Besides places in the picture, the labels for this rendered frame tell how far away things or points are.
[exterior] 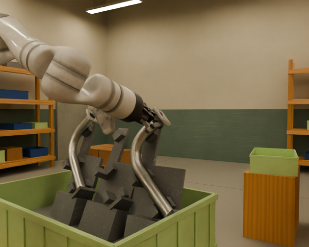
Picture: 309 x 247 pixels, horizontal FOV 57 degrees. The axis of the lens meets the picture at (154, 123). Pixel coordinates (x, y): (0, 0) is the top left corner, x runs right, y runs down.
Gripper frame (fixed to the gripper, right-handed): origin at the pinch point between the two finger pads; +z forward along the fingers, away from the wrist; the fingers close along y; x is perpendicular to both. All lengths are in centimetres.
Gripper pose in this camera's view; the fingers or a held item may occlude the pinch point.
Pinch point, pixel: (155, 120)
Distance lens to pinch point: 78.8
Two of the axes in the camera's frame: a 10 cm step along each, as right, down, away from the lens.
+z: 5.4, 2.6, 8.0
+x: -7.0, 6.6, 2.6
